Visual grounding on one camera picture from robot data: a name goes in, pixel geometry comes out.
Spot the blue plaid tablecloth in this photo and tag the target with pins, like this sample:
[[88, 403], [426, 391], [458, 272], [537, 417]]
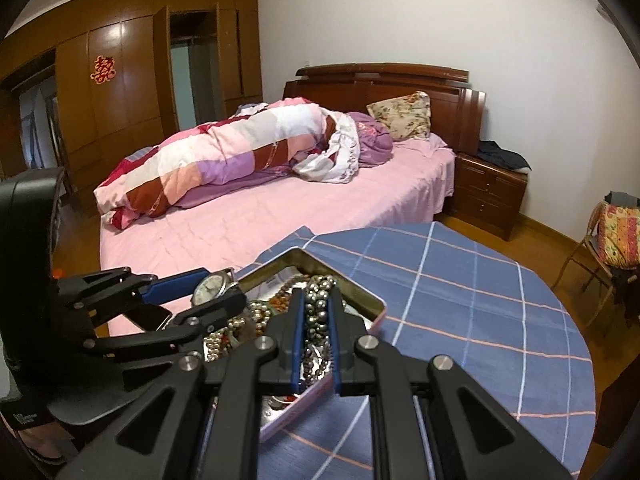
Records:
[[450, 285]]

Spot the bed with pink sheet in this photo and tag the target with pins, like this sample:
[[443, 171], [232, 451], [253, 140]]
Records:
[[250, 220]]

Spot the wooden chair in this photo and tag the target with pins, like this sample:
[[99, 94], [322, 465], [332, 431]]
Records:
[[580, 260]]

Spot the silver wristwatch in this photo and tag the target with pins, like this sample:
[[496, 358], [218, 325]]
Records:
[[207, 287]]

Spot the red paper wall decoration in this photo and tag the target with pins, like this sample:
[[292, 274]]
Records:
[[102, 69]]

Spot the black smartphone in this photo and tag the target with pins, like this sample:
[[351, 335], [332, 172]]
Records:
[[150, 316]]

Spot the brown wooden wardrobe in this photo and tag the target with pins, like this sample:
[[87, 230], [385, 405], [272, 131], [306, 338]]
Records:
[[125, 60]]

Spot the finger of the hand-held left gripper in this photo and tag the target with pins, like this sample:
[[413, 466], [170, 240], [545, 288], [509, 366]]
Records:
[[200, 317], [175, 282]]

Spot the pink patchwork quilt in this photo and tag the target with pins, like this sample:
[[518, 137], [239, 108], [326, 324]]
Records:
[[225, 145]]

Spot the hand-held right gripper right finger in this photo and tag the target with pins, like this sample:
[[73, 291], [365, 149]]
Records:
[[334, 340]]

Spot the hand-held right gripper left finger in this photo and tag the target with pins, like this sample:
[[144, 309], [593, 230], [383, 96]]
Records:
[[298, 340]]

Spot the dark garment on chair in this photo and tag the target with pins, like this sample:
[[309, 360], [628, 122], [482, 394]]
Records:
[[627, 295]]

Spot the dark wooden nightstand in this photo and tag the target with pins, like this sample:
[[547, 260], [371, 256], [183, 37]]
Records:
[[487, 195]]

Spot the person's left hand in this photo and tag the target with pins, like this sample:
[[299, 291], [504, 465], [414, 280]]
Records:
[[42, 445]]

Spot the purple and white blanket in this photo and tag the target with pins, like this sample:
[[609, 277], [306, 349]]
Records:
[[370, 145]]

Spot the colourful patterned cushion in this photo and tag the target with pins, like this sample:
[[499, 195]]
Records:
[[620, 235]]

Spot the dark folded clothes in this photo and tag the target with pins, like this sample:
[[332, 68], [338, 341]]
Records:
[[502, 156]]

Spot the floral pillow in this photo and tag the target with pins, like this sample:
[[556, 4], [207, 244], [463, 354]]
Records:
[[400, 115]]

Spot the dark wooden headboard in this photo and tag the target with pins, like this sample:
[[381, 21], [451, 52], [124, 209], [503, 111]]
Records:
[[450, 105]]

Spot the rectangular metal tin box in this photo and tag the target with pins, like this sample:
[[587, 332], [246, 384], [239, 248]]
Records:
[[350, 286]]

